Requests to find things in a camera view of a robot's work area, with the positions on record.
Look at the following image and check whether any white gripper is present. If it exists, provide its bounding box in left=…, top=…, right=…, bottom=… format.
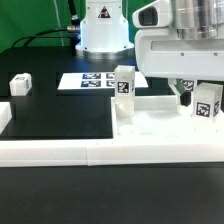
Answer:
left=135, top=26, right=224, bottom=107

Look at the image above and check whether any white square tabletop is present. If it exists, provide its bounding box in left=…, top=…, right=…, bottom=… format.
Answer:
left=111, top=95, right=224, bottom=138

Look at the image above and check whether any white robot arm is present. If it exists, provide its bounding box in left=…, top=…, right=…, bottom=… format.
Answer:
left=76, top=0, right=224, bottom=81

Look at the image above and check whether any white marker sheet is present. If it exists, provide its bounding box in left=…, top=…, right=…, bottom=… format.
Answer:
left=58, top=71, right=149, bottom=90

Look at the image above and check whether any white U-shaped fence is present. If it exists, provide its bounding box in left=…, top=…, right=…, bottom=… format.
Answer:
left=0, top=101, right=224, bottom=168

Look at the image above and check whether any metal cable connector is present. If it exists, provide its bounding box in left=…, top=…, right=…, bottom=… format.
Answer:
left=66, top=25, right=80, bottom=33

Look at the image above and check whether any black cable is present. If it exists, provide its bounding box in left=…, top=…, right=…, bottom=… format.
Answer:
left=11, top=28, right=73, bottom=49

